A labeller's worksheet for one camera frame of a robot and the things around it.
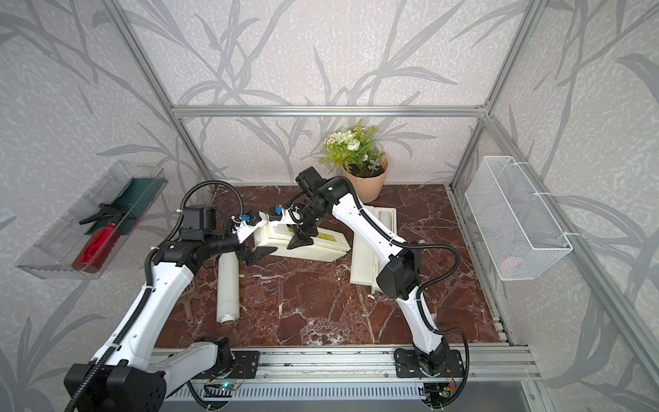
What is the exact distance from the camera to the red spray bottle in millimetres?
568

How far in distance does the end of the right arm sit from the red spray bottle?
1.39 ft

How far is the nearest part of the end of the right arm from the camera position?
59 centimetres
